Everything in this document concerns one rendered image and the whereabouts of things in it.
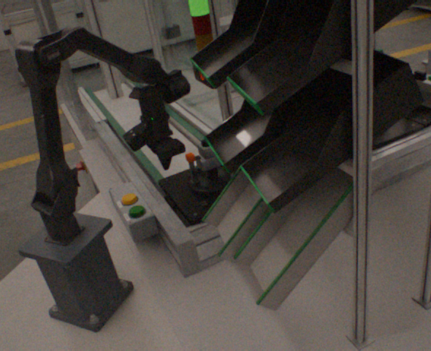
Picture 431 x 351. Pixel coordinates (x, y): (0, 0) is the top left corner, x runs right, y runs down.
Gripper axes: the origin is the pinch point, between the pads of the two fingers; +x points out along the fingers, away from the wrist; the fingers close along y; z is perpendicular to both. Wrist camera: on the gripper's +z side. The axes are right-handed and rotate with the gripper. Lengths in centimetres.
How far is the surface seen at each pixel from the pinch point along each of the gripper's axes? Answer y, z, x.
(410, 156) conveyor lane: 17, -65, 16
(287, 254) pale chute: 42.8, -7.0, 4.7
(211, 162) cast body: 2.2, -11.2, 4.7
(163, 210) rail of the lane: 0.9, 3.4, 14.0
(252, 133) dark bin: 28.3, -10.2, -13.0
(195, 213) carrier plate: 9.9, -2.0, 12.1
